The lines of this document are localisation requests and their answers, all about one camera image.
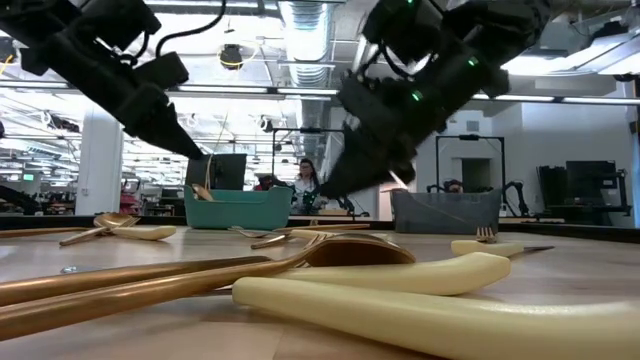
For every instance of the grey plastic bin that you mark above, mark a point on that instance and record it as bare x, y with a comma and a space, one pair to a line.
450, 215

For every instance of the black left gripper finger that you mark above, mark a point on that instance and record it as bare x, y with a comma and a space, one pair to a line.
160, 132

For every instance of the silver spiral ceiling duct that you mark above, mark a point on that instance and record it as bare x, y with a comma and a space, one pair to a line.
306, 40

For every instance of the black monitor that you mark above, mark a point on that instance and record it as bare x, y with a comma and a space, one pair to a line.
225, 172

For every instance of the gold fork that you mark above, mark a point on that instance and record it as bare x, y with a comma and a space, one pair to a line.
125, 276
40, 232
485, 235
250, 232
390, 190

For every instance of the teal plastic bin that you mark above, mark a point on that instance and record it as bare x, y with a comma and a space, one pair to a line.
240, 212

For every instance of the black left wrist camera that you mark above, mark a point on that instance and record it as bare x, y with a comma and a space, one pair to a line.
160, 70

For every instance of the background black robot arm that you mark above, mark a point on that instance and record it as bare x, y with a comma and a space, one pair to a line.
517, 192
20, 197

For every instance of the black stand frame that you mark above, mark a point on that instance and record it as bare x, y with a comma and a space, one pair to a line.
310, 130
470, 136

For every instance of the red object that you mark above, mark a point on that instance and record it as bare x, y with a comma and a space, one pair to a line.
261, 183

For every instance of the white column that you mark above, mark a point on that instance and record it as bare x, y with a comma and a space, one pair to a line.
100, 160

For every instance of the black ceiling dome camera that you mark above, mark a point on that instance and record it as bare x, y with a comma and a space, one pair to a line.
231, 57

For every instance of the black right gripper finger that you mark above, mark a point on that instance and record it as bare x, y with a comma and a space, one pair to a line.
402, 170
355, 165

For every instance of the green exit sign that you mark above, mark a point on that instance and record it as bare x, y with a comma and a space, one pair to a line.
28, 177

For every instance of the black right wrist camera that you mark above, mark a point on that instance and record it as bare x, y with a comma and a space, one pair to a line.
395, 27

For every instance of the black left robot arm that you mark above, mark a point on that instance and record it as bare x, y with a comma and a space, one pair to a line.
30, 20

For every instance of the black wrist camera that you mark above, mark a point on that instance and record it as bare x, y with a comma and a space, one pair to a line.
160, 70
395, 27

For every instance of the person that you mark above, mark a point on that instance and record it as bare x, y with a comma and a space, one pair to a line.
306, 187
454, 186

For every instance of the black equipment rack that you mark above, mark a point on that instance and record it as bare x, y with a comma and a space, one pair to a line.
590, 180

